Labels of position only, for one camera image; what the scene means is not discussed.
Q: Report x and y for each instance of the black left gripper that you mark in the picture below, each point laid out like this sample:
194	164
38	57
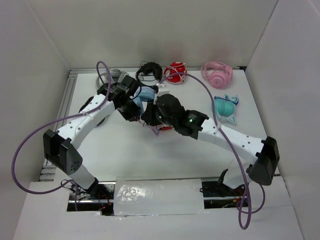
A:
135	112

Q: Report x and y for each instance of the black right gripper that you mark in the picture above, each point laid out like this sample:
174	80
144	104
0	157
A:
148	116

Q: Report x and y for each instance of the blue pink cat headphones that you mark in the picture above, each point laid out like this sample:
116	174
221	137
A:
143	96

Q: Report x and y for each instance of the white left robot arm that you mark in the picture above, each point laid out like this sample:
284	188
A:
61	146

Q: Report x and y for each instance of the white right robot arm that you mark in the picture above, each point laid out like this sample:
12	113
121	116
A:
260	156

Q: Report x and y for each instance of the red black headphones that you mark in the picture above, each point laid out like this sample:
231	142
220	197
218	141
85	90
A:
166	128

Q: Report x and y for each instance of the white grey headphones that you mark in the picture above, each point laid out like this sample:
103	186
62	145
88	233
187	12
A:
117	76

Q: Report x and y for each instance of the small black headphones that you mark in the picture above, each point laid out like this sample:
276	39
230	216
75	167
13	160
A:
85	105

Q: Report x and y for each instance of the red white patterned headphones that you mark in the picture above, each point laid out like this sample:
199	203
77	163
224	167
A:
175	73

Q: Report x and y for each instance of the teal cat ear headphones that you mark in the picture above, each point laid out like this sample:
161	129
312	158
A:
225	108

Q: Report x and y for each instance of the white taped panel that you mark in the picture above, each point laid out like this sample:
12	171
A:
158	197

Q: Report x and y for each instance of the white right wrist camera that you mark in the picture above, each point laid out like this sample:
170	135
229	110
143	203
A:
161	89

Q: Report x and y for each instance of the black headphones with cable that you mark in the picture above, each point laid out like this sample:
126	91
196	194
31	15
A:
149	69

